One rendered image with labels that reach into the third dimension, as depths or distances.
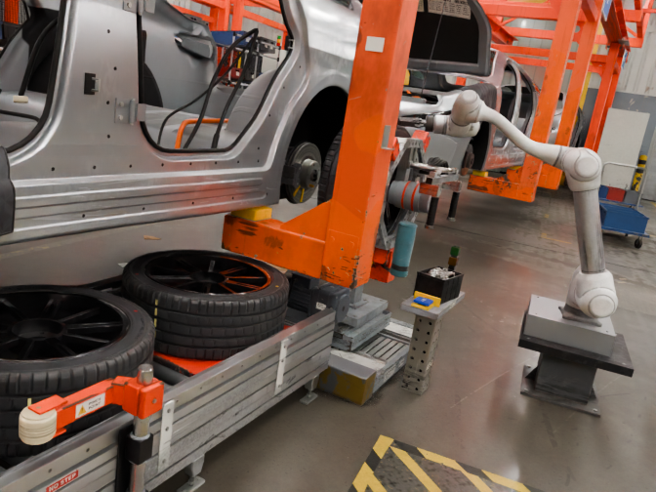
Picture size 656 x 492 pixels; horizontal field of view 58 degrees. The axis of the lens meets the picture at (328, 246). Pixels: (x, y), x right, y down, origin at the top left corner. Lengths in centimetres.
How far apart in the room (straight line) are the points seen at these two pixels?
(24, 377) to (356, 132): 142
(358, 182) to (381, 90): 36
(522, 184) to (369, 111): 424
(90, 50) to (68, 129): 23
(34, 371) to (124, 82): 89
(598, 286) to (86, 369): 211
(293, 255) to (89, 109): 105
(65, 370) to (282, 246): 119
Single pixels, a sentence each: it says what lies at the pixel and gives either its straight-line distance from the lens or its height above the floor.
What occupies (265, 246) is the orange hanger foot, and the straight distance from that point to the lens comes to 258.
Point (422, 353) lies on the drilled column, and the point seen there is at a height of 20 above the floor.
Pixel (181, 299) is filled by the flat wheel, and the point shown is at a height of 50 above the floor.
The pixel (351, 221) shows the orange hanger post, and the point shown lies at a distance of 236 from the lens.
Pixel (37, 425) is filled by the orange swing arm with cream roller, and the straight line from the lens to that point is 147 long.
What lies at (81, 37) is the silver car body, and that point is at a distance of 187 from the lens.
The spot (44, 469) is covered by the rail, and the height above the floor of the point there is 38.
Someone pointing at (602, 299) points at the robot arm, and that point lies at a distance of 283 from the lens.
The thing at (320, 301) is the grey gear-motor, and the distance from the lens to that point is 272.
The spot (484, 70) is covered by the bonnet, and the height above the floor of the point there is 172.
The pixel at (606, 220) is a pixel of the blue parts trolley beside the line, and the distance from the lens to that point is 823.
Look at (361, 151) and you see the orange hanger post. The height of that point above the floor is 107.
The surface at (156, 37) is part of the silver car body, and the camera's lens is 452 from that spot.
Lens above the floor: 126
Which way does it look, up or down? 14 degrees down
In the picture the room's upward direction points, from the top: 9 degrees clockwise
